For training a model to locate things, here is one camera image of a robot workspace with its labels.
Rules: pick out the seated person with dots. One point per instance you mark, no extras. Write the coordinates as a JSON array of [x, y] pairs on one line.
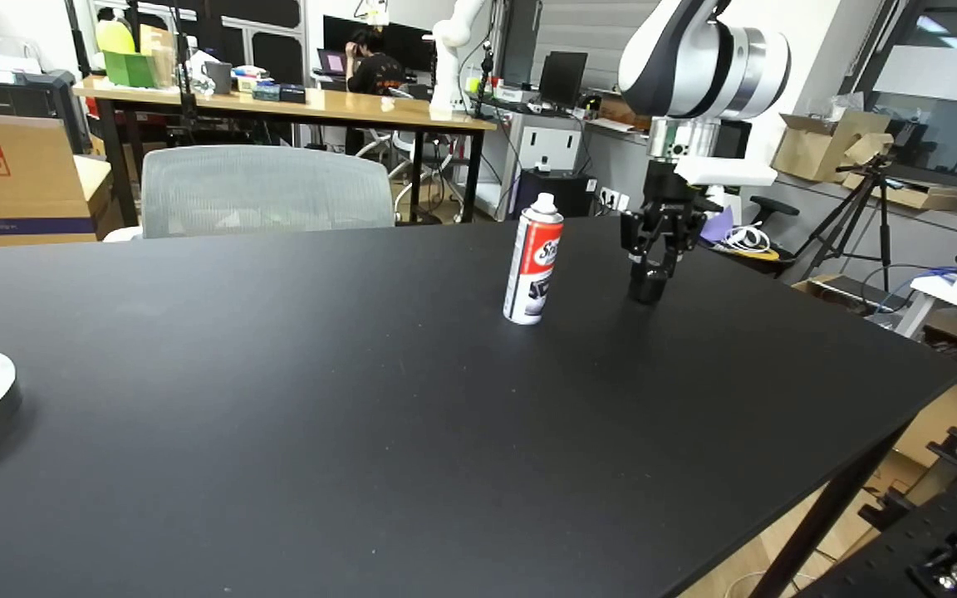
[[371, 69]]

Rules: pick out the cardboard box with label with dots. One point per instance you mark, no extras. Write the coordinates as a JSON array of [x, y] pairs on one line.
[[47, 193]]

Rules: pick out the red white spray can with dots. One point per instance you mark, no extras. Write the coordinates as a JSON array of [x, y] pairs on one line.
[[534, 261]]

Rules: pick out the black perforated breadboard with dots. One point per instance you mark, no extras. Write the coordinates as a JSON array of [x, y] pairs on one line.
[[916, 550]]

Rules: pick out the wooden desk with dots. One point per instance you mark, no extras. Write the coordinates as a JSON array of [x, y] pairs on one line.
[[326, 107]]

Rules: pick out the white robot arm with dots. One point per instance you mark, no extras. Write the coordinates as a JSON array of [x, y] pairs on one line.
[[687, 62]]

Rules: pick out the black bottle lid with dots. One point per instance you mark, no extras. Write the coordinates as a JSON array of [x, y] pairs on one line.
[[645, 285]]

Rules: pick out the green storage bin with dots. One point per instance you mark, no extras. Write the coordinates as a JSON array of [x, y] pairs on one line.
[[132, 71]]

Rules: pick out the white humanoid robot arm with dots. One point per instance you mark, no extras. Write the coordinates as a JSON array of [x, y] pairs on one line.
[[449, 51]]

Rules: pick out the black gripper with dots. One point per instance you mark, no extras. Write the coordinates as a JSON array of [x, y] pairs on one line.
[[670, 213]]

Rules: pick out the black computer monitor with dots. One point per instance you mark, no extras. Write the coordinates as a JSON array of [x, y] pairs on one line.
[[562, 78]]

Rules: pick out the camera tripod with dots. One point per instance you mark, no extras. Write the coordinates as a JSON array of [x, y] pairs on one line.
[[836, 229]]

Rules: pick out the open cardboard box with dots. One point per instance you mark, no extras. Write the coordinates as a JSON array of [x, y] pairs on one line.
[[817, 147]]

